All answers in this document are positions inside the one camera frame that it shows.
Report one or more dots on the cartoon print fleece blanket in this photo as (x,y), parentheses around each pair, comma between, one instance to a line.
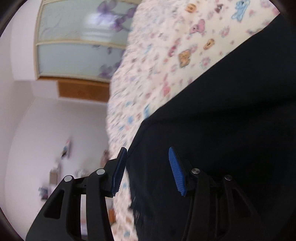
(172,43)

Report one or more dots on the frosted glass sliding wardrobe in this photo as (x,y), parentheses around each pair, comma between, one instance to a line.
(82,39)

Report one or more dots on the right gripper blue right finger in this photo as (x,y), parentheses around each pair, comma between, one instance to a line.
(208,214)

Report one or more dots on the black pants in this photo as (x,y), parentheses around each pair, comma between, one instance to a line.
(238,120)

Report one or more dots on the wall shelf with items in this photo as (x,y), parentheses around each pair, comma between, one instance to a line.
(66,149)

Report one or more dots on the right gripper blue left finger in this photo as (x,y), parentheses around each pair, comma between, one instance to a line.
(59,218)

